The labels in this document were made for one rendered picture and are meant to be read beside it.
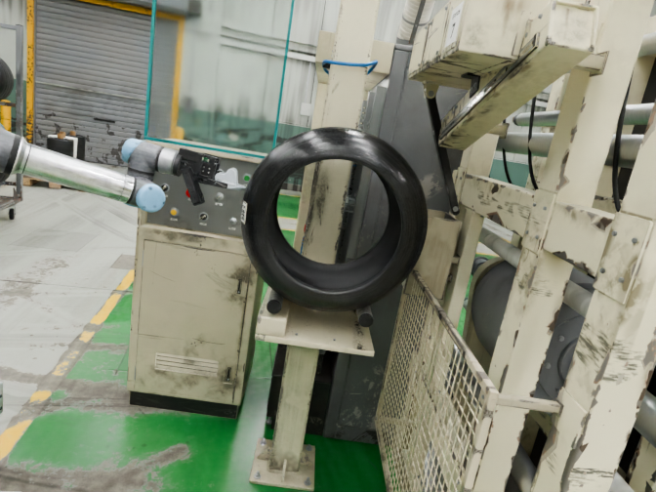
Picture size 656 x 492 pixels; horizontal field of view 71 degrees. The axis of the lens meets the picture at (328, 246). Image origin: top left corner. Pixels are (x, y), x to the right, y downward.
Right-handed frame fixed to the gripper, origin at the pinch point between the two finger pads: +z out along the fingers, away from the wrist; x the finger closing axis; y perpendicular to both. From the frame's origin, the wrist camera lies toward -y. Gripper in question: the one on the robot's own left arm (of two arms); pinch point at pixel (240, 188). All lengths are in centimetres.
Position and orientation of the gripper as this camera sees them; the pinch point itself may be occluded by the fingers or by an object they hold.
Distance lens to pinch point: 143.6
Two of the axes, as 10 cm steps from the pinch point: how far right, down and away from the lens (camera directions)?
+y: 2.8, -9.3, -2.3
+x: -0.1, -2.5, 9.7
